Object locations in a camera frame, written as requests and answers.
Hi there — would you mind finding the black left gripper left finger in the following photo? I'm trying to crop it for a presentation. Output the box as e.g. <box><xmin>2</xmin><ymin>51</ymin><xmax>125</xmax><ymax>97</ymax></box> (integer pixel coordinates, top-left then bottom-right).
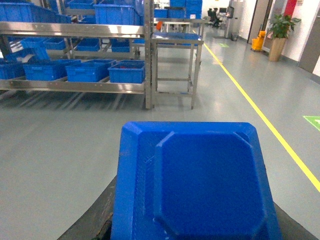
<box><xmin>59</xmin><ymin>177</ymin><xmax>117</xmax><ymax>240</ymax></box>

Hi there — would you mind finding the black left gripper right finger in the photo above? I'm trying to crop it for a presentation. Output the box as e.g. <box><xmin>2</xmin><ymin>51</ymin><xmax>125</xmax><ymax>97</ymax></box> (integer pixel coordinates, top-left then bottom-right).
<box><xmin>274</xmin><ymin>202</ymin><xmax>318</xmax><ymax>240</ymax></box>

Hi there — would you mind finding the blue plastic bottle-shaped part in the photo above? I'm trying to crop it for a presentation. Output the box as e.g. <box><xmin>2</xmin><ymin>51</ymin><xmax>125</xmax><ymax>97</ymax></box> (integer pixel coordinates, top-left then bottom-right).
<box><xmin>111</xmin><ymin>121</ymin><xmax>282</xmax><ymax>240</ymax></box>

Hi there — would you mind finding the blue bin with red parts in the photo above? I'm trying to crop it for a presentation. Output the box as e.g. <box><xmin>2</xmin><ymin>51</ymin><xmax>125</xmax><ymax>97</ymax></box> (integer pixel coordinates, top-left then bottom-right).
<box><xmin>108</xmin><ymin>60</ymin><xmax>146</xmax><ymax>84</ymax></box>

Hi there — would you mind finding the steel shelf rack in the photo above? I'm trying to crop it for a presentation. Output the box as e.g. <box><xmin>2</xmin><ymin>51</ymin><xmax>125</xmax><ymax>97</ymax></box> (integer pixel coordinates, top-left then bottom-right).
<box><xmin>0</xmin><ymin>0</ymin><xmax>154</xmax><ymax>109</ymax></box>

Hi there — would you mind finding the stainless steel table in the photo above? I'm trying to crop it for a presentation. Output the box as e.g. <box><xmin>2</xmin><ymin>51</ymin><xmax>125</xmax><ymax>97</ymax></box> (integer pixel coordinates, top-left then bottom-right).
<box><xmin>151</xmin><ymin>32</ymin><xmax>204</xmax><ymax>109</ymax></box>

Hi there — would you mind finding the yellow mop bucket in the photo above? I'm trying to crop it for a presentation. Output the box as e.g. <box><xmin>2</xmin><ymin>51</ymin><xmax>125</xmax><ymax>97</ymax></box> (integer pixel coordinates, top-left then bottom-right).
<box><xmin>251</xmin><ymin>30</ymin><xmax>266</xmax><ymax>52</ymax></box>

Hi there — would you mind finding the plant in tan pot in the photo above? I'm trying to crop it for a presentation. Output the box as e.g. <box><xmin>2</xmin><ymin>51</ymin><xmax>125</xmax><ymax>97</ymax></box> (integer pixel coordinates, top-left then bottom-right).
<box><xmin>268</xmin><ymin>14</ymin><xmax>302</xmax><ymax>62</ymax></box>

